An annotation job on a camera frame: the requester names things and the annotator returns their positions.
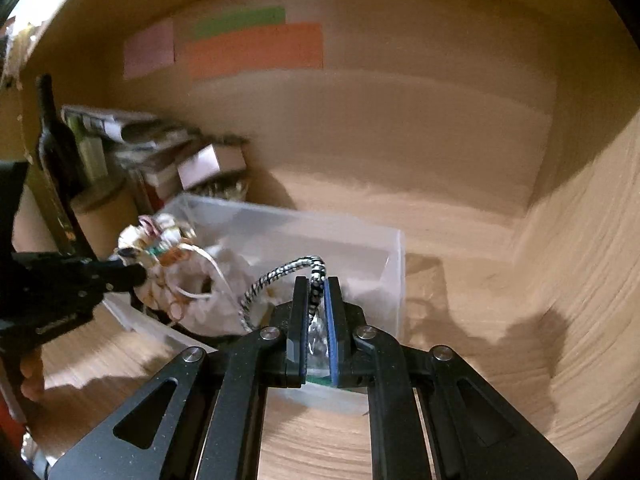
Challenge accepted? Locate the white printed drawstring bag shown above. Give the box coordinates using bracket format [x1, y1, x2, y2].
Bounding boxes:
[116, 214, 269, 338]

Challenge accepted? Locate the black white braided cord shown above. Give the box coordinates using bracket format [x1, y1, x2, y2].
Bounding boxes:
[237, 253, 331, 361]

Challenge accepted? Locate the person's hand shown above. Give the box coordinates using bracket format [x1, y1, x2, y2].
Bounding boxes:
[20, 347, 44, 402]

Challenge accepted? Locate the brown candle jar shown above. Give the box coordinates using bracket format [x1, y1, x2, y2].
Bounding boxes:
[70, 177, 138, 259]

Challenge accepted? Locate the red box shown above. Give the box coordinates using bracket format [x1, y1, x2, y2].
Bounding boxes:
[132, 174, 175, 214]

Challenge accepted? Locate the dark wine bottle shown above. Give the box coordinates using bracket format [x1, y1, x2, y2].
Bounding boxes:
[36, 74, 94, 258]

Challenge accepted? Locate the stack of papers and magazines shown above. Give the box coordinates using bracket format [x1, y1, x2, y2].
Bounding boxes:
[61, 105, 202, 168]

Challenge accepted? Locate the bowl of coins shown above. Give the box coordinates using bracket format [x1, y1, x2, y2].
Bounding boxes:
[190, 177, 250, 202]

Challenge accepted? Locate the white small cardboard box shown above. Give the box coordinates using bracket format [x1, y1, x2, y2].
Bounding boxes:
[177, 144, 246, 190]

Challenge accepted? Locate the clear plastic storage bin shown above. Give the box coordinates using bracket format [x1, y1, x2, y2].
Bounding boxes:
[104, 194, 405, 415]

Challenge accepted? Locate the pink paper sticker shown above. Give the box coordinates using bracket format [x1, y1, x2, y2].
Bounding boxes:
[122, 18, 175, 80]

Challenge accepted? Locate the green paper sticker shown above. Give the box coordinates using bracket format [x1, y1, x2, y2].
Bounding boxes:
[190, 6, 286, 40]

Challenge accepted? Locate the orange paper sticker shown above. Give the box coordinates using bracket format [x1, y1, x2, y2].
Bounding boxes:
[184, 23, 324, 80]

